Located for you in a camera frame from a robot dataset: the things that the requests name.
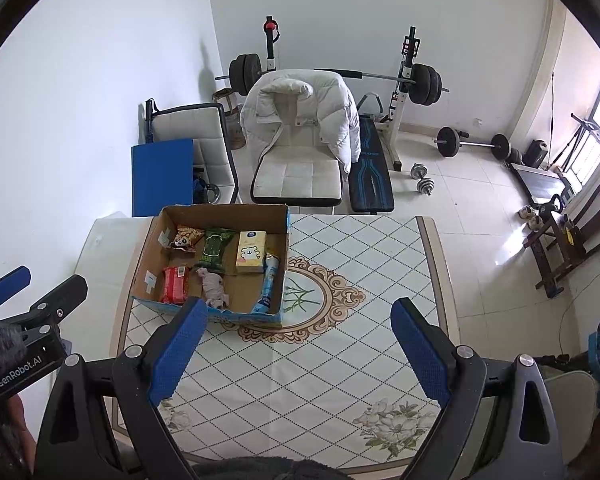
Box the red snack bag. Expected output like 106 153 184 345
160 266 190 306

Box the orange cartoon snack bag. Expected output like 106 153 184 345
169 226 206 254

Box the green snack bag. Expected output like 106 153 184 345
194 228 236 274

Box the blue wipes pack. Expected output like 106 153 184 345
251 252 279 314

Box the yellow Vinda tissue pack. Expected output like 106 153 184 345
235 230 266 274

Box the patterned tablecloth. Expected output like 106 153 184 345
109 212 462 470

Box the blue foam board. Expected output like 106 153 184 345
131 139 194 217

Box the dark wooden chair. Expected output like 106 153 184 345
522 184 600 299

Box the brown cardboard box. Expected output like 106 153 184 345
130 204 290 328

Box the white chair at left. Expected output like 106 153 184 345
144 98 239 204

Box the blue black weight bench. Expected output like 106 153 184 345
348 92 394 214

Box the white cushioned chair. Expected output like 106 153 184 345
251 126 342 207

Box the black floor barbell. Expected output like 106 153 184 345
434 127 513 162

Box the barbell on rack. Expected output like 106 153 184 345
215 53 448 106

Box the white squat rack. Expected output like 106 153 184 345
258 15 424 172

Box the white down jacket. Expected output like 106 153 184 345
240 78 361 174

